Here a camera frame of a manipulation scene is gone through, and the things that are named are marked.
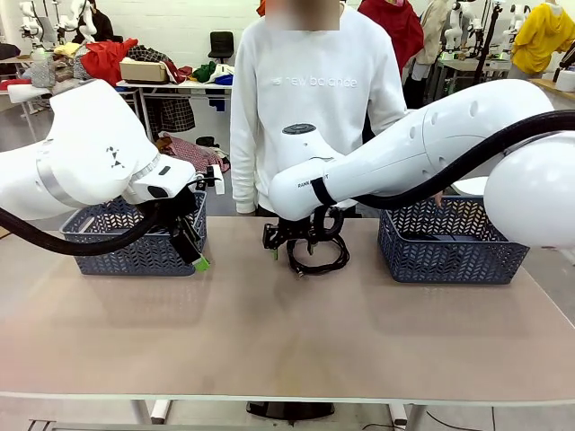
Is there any white table leg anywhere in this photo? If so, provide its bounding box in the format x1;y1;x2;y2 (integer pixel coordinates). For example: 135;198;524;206
129;398;173;426
388;402;426;431

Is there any blue-grey plastic mesh basket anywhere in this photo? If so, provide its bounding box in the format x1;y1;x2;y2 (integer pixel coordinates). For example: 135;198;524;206
376;195;531;286
59;190;208;277

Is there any brown cardboard box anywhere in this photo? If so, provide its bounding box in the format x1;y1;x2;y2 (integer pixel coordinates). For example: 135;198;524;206
119;57;170;85

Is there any person in yellow hoodie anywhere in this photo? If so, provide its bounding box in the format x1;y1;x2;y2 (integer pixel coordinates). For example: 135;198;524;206
510;2;575;75

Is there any person in beige jacket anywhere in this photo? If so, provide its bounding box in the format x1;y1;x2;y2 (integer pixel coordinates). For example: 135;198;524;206
403;0;450;109

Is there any black office chair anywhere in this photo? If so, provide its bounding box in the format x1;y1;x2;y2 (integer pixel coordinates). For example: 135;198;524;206
208;30;235;68

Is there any black tripod pole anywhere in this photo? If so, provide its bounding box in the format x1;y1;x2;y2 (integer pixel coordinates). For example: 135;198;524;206
473;0;503;86

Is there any person in red jacket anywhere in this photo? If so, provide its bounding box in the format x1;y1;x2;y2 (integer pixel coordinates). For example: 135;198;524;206
358;0;426;77

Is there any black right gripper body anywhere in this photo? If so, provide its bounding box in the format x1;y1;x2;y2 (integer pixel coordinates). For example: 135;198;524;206
277;214;323;242

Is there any black round floor base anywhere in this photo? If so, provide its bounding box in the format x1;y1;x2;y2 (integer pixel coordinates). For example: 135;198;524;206
245;401;336;418

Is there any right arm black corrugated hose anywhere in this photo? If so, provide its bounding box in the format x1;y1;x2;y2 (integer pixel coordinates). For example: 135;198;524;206
349;110;575;211

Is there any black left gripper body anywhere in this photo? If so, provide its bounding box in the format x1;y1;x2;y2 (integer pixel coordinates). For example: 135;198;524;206
150;188;202;237

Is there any red garment pile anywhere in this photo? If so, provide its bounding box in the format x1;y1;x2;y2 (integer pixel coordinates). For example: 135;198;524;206
80;38;140;86

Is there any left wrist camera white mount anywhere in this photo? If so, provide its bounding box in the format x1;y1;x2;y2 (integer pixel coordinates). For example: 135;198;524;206
193;163;226;196

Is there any person torso white sweatshirt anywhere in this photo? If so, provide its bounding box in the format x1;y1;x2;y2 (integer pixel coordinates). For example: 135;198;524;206
229;4;408;216

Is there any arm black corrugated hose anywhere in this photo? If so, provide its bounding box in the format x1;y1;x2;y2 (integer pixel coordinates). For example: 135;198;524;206
349;110;575;211
0;201;165;257

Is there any person's right forearm white sleeve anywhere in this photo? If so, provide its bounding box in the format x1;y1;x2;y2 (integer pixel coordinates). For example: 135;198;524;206
229;125;270;216

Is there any black USB cable coil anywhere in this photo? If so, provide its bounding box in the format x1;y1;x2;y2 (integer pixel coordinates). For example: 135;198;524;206
286;233;351;277

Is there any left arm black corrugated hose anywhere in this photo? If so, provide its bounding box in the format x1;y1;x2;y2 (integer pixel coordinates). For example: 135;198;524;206
0;201;165;257

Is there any green cloth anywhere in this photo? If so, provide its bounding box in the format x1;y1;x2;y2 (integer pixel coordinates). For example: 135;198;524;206
192;61;217;83

